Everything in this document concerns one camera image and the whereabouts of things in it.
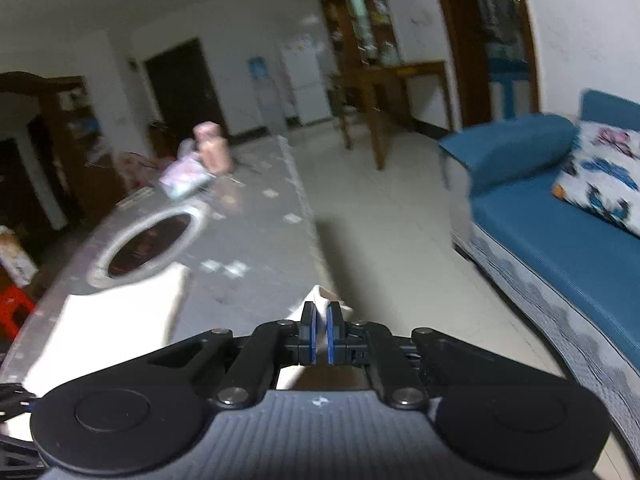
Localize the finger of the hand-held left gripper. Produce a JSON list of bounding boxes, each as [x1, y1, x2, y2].
[[0, 384, 40, 423]]

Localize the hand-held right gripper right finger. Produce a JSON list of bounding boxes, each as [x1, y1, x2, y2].
[[327, 300, 497, 410]]

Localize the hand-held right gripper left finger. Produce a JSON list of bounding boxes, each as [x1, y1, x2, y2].
[[145, 301, 321, 409]]

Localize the white cloth garment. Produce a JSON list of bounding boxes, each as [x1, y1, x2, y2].
[[22, 265, 352, 392]]

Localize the red plastic stool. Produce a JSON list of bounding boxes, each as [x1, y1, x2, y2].
[[0, 285, 37, 342]]

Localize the printed carton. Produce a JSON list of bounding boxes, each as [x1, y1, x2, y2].
[[0, 226, 39, 289]]

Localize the round ringed table inset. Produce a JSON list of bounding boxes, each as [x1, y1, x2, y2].
[[86, 208, 207, 289]]

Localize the printed plastic bag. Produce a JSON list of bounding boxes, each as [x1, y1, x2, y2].
[[159, 152, 214, 201]]

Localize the pink container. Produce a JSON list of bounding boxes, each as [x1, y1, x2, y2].
[[194, 121, 231, 176]]

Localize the blue sofa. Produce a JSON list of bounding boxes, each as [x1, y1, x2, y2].
[[439, 89, 640, 441]]

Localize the water dispenser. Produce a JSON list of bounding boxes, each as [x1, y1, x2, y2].
[[247, 56, 287, 132]]

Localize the white refrigerator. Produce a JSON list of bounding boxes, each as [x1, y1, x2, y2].
[[279, 35, 332, 127]]

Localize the wooden table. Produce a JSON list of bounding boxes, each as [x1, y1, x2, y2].
[[327, 60, 454, 171]]

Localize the dark door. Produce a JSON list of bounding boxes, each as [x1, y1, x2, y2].
[[142, 39, 229, 144]]

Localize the dark wooden shelf unit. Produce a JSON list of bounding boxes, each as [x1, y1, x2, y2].
[[0, 71, 126, 232]]

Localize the blue storage cabinet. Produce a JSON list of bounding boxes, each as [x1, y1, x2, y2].
[[487, 57, 531, 119]]

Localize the butterfly print pillow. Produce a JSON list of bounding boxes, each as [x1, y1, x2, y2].
[[551, 121, 640, 239]]

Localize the wooden display cabinet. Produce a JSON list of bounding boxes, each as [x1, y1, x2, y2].
[[320, 0, 402, 69]]

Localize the wooden door frame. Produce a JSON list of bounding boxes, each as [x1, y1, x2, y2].
[[429, 0, 542, 134]]

